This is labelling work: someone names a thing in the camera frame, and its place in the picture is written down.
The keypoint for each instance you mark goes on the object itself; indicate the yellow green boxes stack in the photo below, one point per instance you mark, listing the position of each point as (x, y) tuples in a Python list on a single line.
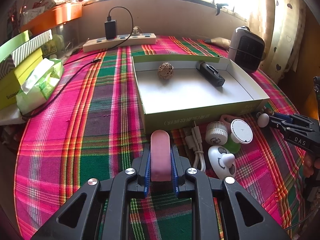
[(11, 83)]

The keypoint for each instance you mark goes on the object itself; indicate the black window latch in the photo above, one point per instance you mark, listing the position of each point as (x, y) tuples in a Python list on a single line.
[(219, 6)]

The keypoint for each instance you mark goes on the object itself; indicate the heart patterned curtain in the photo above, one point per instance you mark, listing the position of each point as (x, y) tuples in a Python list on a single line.
[(281, 24)]

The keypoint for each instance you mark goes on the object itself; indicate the black battery charger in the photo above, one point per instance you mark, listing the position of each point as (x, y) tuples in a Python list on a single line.
[(211, 74)]

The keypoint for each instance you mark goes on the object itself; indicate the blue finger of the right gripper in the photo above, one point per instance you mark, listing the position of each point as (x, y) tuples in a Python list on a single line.
[(282, 127), (282, 116)]

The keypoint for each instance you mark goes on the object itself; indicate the green spool with white lid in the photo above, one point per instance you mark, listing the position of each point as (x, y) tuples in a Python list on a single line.
[(240, 134)]

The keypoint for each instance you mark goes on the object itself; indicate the green shallow cardboard box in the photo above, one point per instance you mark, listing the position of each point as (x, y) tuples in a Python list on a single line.
[(188, 97)]

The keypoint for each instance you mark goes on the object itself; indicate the white panda fan toy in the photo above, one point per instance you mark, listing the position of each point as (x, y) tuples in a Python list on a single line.
[(222, 161)]

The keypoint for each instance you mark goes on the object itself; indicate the white plug on strip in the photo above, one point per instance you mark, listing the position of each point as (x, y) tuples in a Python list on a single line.
[(135, 31)]

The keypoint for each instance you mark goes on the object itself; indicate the small white round knob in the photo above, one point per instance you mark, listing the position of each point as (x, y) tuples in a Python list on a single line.
[(263, 120)]

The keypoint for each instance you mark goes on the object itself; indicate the white ridged round cap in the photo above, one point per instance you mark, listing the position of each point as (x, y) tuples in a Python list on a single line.
[(216, 133)]

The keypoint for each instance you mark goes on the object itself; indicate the green tissue pack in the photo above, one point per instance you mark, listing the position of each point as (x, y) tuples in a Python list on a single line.
[(40, 84)]

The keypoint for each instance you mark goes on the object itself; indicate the right hand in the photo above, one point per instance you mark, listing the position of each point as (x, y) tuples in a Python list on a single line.
[(310, 165)]

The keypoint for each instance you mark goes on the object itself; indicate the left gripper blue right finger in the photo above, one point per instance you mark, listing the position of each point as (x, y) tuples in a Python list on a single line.
[(177, 172)]

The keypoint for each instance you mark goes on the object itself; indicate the pink oblong eraser block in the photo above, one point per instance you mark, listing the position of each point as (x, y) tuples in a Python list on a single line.
[(160, 156)]

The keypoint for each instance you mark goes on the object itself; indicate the orange box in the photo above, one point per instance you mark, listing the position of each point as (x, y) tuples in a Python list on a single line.
[(53, 17)]

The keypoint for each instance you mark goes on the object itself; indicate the grey black space heater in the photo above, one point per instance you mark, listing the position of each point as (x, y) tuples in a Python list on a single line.
[(246, 49)]

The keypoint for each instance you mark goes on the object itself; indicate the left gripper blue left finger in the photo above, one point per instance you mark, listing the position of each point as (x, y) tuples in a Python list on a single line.
[(144, 172)]

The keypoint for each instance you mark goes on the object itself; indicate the large brown walnut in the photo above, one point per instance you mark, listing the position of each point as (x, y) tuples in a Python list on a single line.
[(165, 71)]

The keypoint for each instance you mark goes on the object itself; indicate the striped white box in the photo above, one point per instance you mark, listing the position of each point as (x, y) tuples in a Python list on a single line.
[(17, 49)]

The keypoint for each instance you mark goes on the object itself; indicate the beige power strip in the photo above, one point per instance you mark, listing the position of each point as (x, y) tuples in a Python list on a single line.
[(119, 41)]

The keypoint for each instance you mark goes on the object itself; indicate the black power adapter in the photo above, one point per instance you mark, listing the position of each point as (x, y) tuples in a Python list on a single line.
[(110, 29)]

